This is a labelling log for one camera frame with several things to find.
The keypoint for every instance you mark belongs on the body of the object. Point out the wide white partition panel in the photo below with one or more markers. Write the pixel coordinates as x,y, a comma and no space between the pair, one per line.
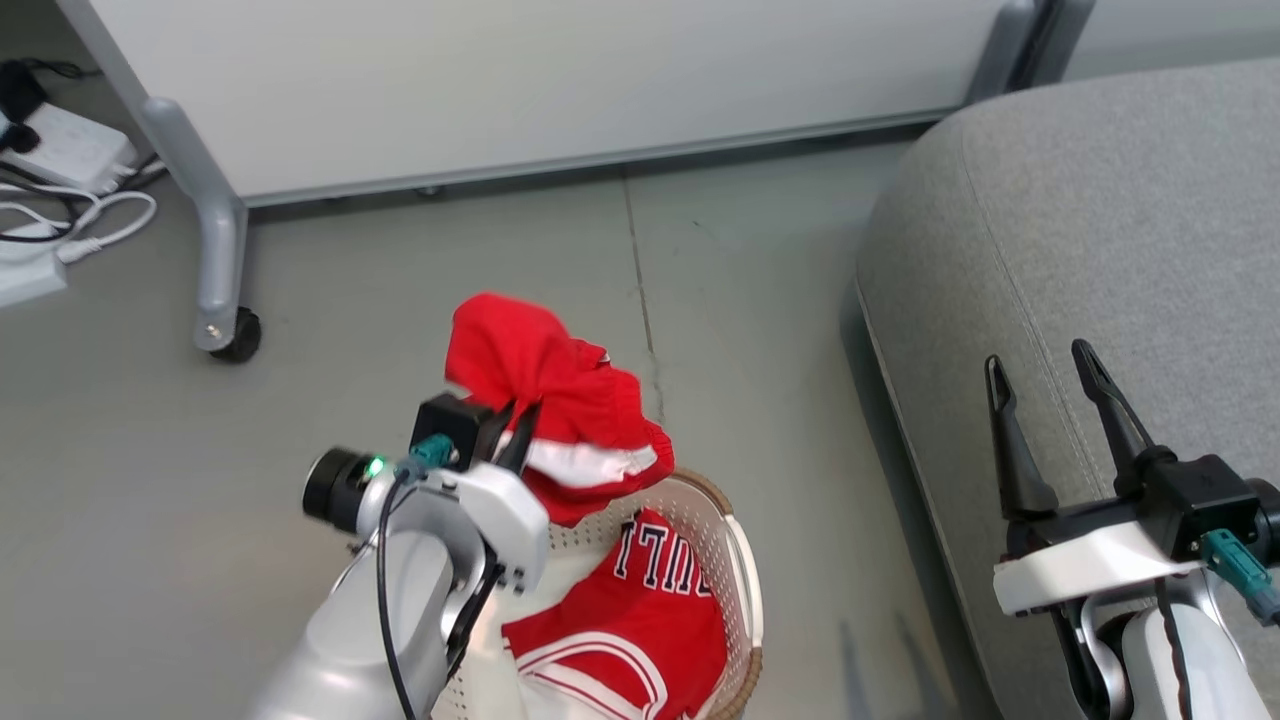
560,80

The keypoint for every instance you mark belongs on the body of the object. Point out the narrow white partition panel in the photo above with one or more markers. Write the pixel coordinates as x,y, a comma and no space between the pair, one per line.
1180,30

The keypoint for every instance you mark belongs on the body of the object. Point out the grey fabric sofa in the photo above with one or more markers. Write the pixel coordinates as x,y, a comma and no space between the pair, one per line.
1100,250

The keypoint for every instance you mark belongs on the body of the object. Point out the white power strip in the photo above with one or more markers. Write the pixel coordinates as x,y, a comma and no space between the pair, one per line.
75,150

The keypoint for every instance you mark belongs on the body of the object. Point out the white perforated laundry basket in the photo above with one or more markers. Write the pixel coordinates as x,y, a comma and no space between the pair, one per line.
745,590

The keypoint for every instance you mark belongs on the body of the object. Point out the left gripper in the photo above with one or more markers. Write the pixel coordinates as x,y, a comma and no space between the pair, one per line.
505,520

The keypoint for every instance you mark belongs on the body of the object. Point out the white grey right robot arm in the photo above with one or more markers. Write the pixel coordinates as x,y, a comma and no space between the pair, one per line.
1200,660

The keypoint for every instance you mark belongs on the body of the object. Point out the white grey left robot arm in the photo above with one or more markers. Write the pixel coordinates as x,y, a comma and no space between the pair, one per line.
340,640

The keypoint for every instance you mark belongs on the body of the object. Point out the white flat power box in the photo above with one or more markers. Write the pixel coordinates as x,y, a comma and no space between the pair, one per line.
28,280

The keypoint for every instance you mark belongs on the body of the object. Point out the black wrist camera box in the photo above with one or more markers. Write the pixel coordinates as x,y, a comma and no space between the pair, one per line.
1205,505
455,420

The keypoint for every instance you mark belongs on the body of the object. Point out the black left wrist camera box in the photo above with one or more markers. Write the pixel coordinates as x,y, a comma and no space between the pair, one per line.
455,420

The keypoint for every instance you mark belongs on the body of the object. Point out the red shorts with white trim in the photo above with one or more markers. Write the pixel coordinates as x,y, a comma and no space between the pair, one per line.
540,370

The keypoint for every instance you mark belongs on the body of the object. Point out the red white printed jersey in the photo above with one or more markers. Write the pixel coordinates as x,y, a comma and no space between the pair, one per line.
640,620

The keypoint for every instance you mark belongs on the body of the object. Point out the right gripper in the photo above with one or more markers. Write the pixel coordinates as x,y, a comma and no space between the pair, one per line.
1080,570

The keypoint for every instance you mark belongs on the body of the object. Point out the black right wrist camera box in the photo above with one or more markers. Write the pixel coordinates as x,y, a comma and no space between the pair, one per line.
1205,505

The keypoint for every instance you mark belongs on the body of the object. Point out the grey partition leg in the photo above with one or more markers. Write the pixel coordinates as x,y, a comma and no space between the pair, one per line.
215,250

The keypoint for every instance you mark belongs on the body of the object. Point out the black caster wheel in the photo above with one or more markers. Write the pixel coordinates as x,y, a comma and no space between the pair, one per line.
242,338

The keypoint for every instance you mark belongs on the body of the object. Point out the black plug adapter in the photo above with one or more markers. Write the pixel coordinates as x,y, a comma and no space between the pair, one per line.
18,95

